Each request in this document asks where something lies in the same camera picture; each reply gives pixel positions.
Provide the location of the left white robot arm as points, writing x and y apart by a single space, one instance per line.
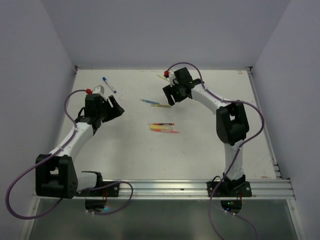
55 173

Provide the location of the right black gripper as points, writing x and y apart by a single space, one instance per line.
168 91

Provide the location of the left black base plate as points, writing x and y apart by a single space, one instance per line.
106 189

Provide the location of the blue highlighter pen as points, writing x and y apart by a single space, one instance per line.
149 101

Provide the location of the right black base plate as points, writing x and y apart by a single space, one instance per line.
225 191

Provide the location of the fat yellow highlighter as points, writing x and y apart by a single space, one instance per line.
160 127

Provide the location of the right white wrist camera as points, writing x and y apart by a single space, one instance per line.
172 79

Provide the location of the blue white marker pen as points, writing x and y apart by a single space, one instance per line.
109 85

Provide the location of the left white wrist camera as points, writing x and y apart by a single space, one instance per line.
99 90

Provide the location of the aluminium front rail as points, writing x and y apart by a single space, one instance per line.
262 189

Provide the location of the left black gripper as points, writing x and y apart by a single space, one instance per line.
114 111

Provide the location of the yellow gold highlighter pen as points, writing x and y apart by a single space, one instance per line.
161 105

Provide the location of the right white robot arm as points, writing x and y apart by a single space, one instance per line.
231 126

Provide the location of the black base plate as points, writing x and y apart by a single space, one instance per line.
106 189
225 191

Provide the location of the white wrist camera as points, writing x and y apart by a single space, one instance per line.
99 90
172 79

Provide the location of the yellow thin pen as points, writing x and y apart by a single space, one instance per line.
162 77

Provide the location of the dark red pen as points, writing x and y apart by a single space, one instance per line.
161 124

